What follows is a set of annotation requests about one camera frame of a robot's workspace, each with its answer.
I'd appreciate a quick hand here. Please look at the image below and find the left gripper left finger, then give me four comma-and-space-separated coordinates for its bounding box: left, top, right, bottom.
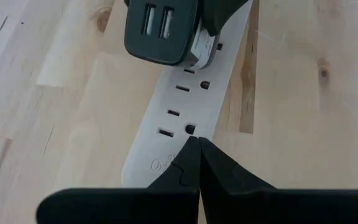
35, 136, 201, 224

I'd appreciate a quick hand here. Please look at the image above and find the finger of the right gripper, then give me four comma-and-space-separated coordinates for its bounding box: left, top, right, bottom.
198, 0, 250, 37

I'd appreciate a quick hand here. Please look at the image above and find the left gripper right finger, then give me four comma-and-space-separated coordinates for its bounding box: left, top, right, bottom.
198, 136, 358, 224

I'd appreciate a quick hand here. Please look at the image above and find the black dual-USB wall charger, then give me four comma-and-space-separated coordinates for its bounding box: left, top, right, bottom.
123, 0, 221, 70

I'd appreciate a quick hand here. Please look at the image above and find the white rectangular power strip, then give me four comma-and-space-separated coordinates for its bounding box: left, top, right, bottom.
121, 0, 254, 189

